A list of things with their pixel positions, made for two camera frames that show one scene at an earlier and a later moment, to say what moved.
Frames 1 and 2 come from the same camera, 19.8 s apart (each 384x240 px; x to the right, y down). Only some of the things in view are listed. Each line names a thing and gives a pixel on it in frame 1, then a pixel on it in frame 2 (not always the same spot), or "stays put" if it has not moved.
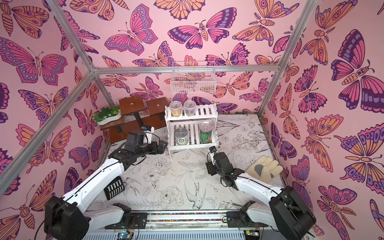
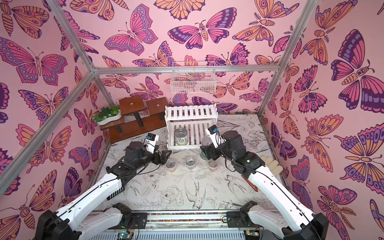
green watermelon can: (205, 132) -> (206, 141)
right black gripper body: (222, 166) -> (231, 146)
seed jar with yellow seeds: (175, 107) -> (171, 165)
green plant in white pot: (106, 114) stays put
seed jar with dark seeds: (190, 107) -> (190, 162)
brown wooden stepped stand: (134, 116) stays put
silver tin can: (181, 136) stays put
